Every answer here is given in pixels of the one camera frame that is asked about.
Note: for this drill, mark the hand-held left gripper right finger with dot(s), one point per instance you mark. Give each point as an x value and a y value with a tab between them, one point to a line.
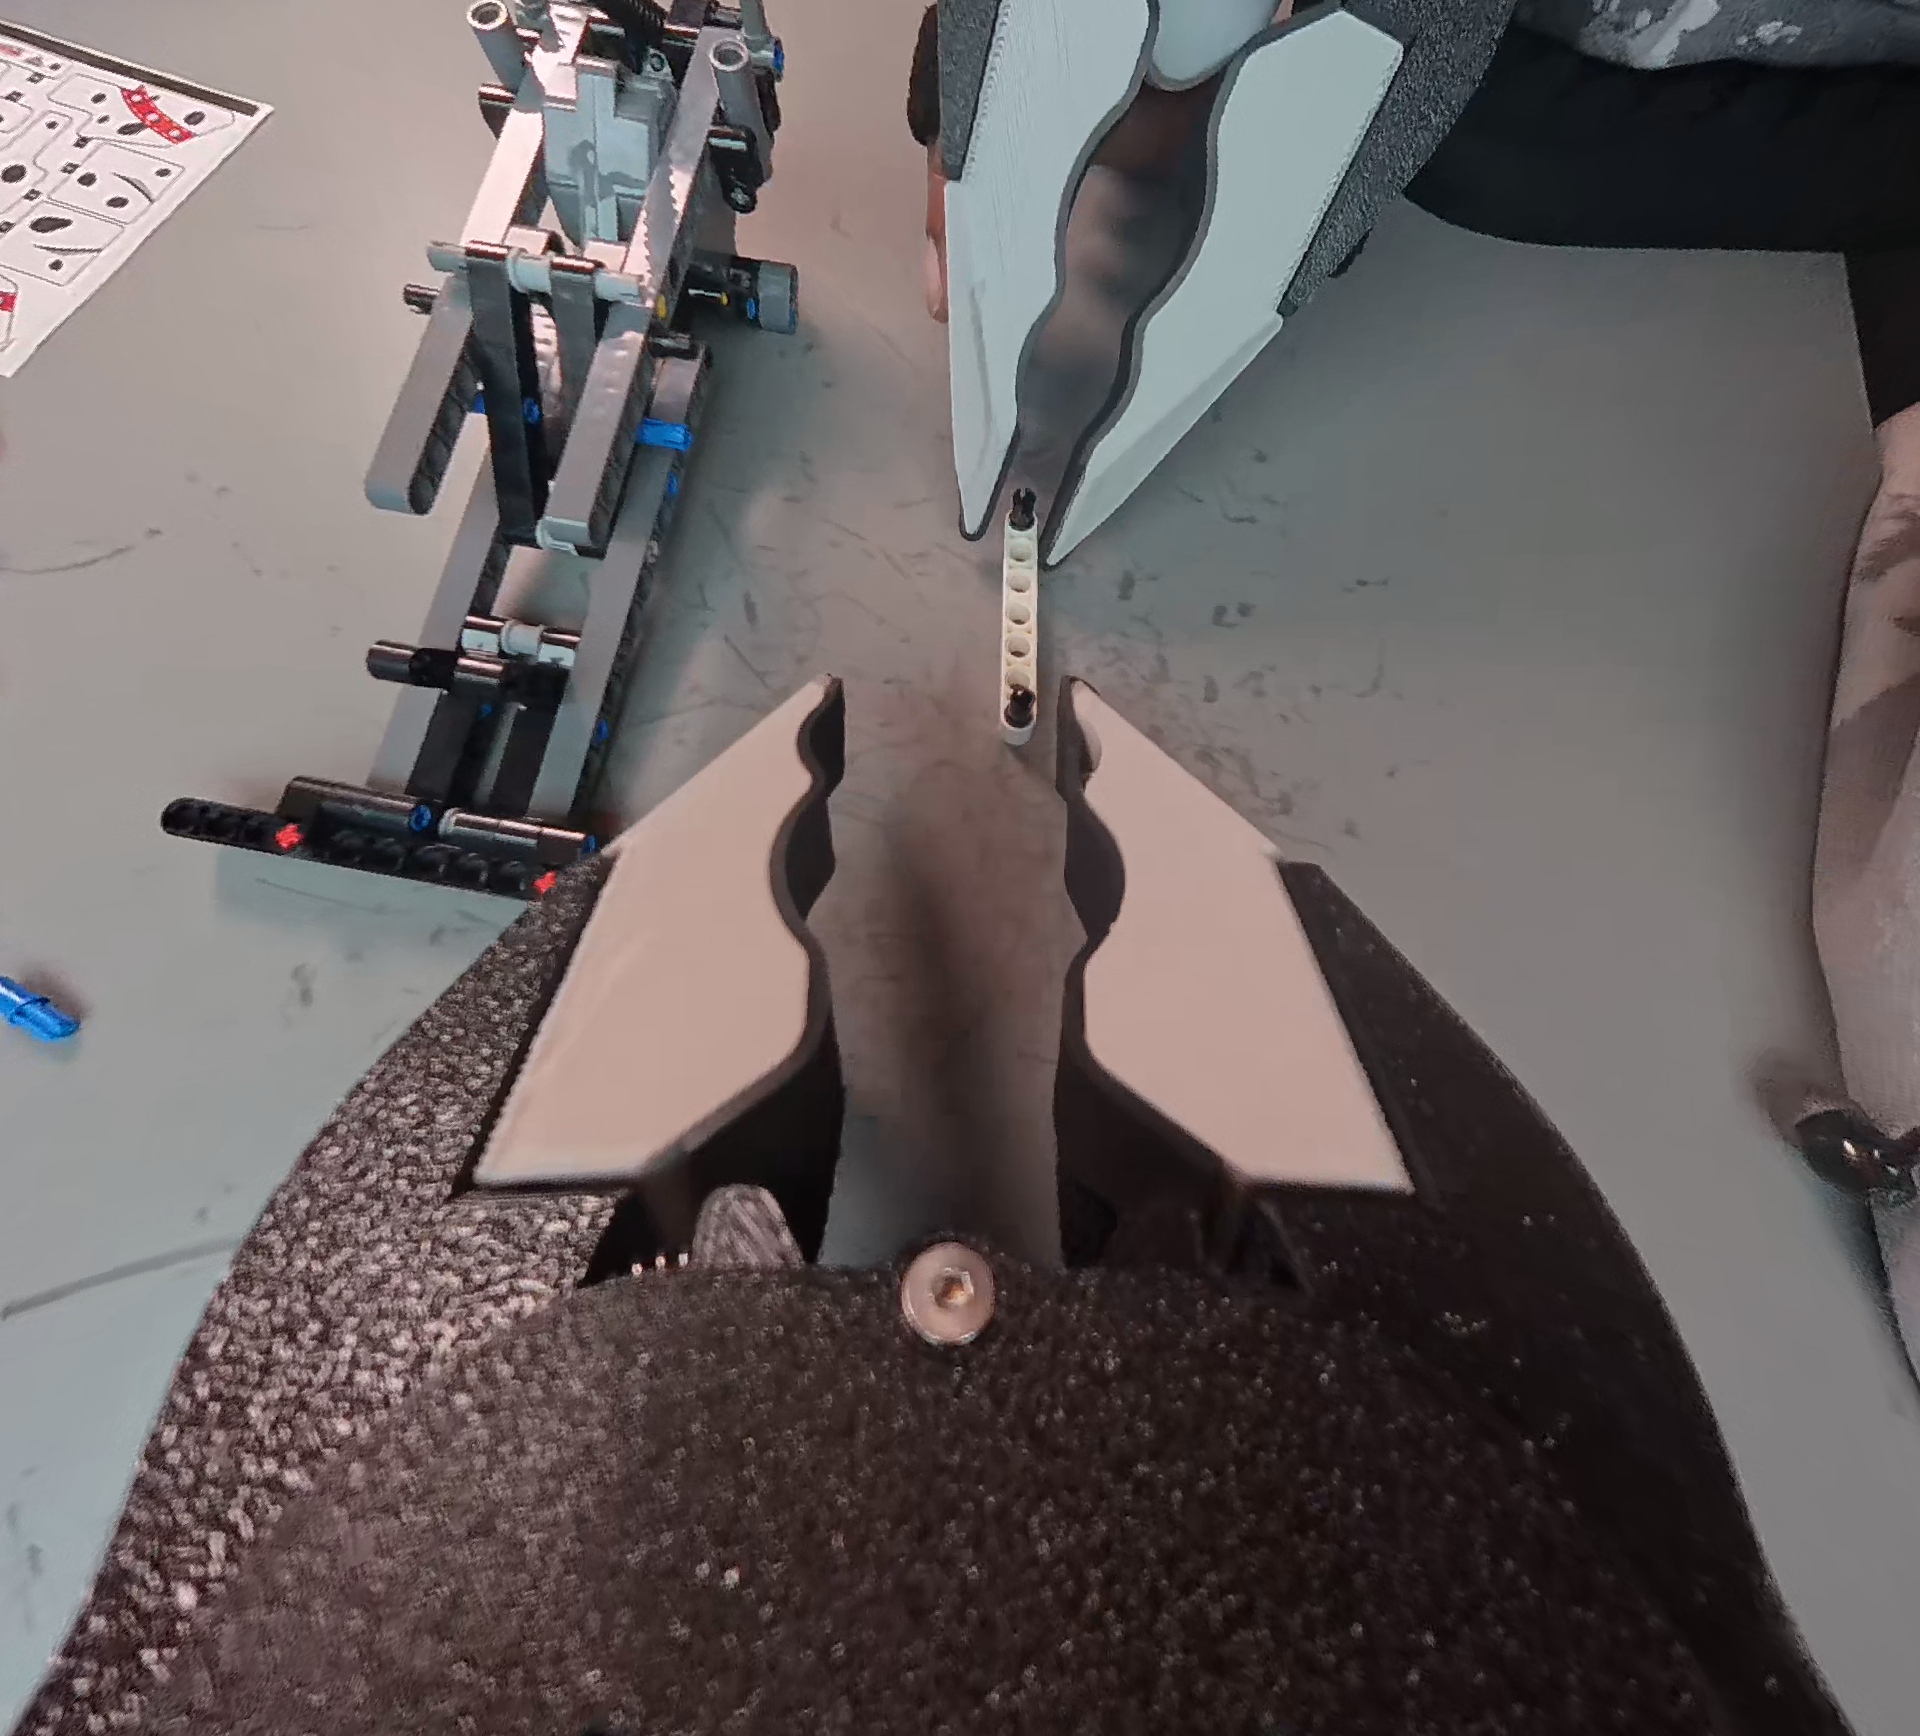
1214	1016

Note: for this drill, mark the white sticker sheet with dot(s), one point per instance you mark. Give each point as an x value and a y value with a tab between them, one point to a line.
105	191

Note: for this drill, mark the blue connector pin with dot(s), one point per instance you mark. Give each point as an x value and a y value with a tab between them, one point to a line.
38	1008

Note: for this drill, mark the grey black toy chassis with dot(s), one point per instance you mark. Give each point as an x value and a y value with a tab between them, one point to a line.
601	417

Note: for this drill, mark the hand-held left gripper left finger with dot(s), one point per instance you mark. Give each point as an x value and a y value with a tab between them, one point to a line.
675	1001

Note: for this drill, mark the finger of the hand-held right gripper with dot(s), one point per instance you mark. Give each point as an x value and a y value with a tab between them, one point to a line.
1020	191
1275	206

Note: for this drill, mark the person's right hand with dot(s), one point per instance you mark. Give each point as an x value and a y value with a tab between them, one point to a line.
938	250

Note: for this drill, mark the white holed toy beam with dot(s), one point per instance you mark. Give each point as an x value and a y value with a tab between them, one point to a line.
1017	610

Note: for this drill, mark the grey desk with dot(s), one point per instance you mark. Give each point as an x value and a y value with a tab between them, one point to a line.
1501	716

